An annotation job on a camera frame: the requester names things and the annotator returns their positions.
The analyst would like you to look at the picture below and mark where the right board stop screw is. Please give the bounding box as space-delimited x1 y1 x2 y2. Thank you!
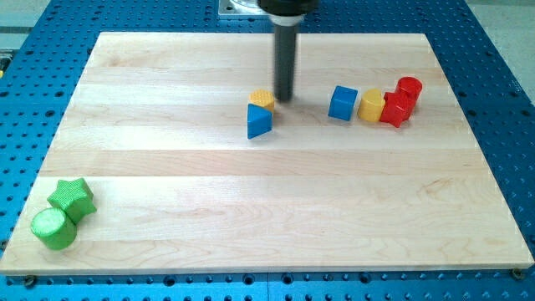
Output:
510 268 525 281

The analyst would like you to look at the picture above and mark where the red cylinder block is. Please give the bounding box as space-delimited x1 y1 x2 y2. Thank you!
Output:
395 76 423 118

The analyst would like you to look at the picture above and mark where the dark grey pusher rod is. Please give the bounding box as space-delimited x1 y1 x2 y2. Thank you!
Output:
273 25 298 102

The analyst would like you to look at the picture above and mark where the blue triangle block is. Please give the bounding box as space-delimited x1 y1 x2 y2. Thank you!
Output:
247 104 273 140

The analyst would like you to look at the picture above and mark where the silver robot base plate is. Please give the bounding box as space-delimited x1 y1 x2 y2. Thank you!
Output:
217 0 266 17

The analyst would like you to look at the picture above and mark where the board stop screw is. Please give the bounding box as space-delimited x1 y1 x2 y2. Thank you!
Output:
23 275 37 288
510 268 525 281

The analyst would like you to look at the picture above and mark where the blue cube block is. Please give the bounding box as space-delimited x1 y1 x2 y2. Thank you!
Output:
328 85 358 121

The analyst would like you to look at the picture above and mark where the yellow hexagon block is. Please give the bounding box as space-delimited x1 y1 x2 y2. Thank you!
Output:
249 89 275 113

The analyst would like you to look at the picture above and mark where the red cross block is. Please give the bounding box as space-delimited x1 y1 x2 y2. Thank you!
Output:
380 92 415 128

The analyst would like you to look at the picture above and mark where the green star block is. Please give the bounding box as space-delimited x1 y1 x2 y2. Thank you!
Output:
47 178 97 224

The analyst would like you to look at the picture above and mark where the light wooden board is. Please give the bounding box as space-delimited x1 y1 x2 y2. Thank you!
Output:
1 32 533 275

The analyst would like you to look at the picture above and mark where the green cylinder block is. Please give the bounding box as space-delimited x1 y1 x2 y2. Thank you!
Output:
31 207 77 250

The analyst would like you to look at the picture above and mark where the yellow heart block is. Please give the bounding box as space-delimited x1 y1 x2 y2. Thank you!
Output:
357 89 385 122

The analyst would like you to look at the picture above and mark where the left board stop screw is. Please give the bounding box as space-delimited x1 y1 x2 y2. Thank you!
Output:
23 275 37 288

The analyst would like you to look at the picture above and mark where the black tool mount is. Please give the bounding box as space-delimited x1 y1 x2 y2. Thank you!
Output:
257 0 319 26

